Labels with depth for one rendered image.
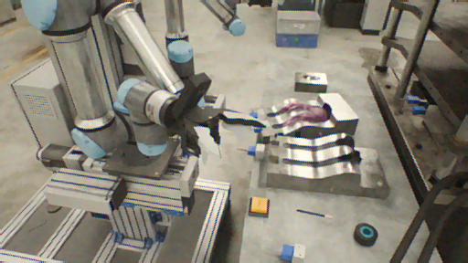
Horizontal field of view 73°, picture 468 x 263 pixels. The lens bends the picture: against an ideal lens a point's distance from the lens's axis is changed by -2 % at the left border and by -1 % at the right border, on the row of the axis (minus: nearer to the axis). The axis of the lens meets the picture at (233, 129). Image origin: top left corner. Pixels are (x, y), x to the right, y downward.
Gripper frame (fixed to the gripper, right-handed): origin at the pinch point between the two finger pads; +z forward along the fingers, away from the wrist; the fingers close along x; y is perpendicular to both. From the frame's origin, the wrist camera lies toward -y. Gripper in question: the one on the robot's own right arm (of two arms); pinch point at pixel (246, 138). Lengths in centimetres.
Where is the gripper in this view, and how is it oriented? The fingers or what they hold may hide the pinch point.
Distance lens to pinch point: 59.4
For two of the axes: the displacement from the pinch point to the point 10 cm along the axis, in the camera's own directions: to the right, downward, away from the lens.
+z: 8.0, 3.6, -4.8
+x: -6.0, 3.6, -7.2
